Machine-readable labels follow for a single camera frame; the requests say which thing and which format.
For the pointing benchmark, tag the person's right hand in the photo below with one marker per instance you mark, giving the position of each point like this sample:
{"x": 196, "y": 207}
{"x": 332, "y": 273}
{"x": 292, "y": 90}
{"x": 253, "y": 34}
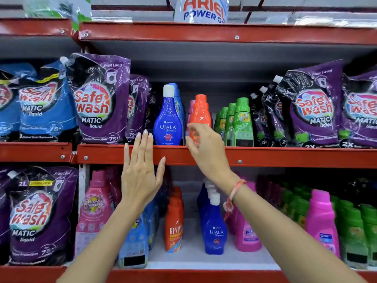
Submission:
{"x": 212, "y": 156}

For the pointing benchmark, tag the person's left hand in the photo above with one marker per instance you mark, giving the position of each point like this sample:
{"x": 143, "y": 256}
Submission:
{"x": 138, "y": 179}

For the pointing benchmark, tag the dark blue white-capped bottle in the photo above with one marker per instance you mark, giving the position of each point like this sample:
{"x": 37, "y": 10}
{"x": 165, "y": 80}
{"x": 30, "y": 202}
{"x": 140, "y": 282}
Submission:
{"x": 168, "y": 123}
{"x": 209, "y": 185}
{"x": 202, "y": 216}
{"x": 215, "y": 232}
{"x": 200, "y": 195}

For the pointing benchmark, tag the green softener bottle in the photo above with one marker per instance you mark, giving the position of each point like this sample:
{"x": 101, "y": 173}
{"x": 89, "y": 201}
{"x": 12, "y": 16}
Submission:
{"x": 222, "y": 122}
{"x": 216, "y": 122}
{"x": 243, "y": 123}
{"x": 229, "y": 126}

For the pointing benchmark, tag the orange bottle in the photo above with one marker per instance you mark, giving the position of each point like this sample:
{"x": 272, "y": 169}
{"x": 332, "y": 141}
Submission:
{"x": 200, "y": 114}
{"x": 177, "y": 191}
{"x": 173, "y": 229}

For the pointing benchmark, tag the small pink softener bottle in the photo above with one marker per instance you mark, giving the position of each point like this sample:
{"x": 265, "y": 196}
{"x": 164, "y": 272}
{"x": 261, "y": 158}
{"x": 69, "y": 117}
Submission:
{"x": 191, "y": 114}

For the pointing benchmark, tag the red metal shelf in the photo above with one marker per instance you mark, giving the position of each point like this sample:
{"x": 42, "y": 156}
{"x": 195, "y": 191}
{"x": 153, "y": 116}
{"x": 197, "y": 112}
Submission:
{"x": 265, "y": 157}
{"x": 29, "y": 151}

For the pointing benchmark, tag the large pink softener bottle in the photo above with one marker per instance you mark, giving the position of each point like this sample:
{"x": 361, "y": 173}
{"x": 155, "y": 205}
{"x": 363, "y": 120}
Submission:
{"x": 94, "y": 209}

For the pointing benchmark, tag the light blue softener bottle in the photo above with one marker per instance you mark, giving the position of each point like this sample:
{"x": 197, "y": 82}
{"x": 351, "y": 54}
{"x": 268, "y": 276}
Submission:
{"x": 179, "y": 109}

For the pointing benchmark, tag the row of light blue bottles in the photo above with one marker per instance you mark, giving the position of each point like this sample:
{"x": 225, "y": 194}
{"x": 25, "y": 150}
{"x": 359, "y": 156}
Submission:
{"x": 135, "y": 244}

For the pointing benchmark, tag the cluster of green bottles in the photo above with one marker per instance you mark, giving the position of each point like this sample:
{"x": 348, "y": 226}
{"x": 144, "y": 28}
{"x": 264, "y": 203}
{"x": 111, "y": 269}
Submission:
{"x": 353, "y": 232}

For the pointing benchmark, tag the person's left forearm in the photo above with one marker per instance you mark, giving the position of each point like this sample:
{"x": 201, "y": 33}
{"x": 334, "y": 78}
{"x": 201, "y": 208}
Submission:
{"x": 100, "y": 247}

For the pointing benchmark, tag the person's right forearm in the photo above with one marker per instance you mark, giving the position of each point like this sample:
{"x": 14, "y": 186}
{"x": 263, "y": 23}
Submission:
{"x": 279, "y": 232}

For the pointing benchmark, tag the purple green detergent pouch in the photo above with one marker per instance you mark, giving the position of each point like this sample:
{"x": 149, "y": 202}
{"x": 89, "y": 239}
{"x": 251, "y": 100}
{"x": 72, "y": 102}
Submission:
{"x": 315, "y": 111}
{"x": 362, "y": 114}
{"x": 256, "y": 120}
{"x": 272, "y": 117}

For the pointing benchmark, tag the white blue detergent pouch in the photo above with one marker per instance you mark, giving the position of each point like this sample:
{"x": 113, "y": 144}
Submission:
{"x": 203, "y": 10}

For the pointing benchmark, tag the black plastic pouch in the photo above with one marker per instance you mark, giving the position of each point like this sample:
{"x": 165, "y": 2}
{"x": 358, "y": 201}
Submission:
{"x": 362, "y": 191}

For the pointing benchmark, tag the green white pouch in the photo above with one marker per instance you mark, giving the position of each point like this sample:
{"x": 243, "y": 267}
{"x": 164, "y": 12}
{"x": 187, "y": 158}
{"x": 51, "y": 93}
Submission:
{"x": 59, "y": 7}

